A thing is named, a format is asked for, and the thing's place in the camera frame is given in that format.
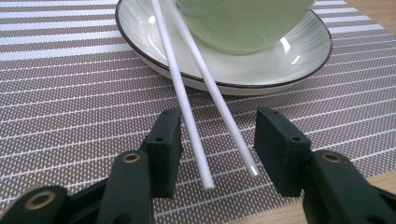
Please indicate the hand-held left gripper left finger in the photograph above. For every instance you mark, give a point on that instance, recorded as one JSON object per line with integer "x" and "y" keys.
{"x": 162, "y": 161}

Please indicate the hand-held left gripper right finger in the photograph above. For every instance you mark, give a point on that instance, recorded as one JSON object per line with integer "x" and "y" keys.
{"x": 283, "y": 155}

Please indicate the white chopstick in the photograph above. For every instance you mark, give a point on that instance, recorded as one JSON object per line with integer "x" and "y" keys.
{"x": 218, "y": 99}
{"x": 183, "y": 102}

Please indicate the white plate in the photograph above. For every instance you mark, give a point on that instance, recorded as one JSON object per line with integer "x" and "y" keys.
{"x": 249, "y": 71}

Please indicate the striped placemat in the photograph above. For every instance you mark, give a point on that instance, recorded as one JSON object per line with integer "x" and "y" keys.
{"x": 62, "y": 109}

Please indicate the green bowl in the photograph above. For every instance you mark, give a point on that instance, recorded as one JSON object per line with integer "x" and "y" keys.
{"x": 243, "y": 28}

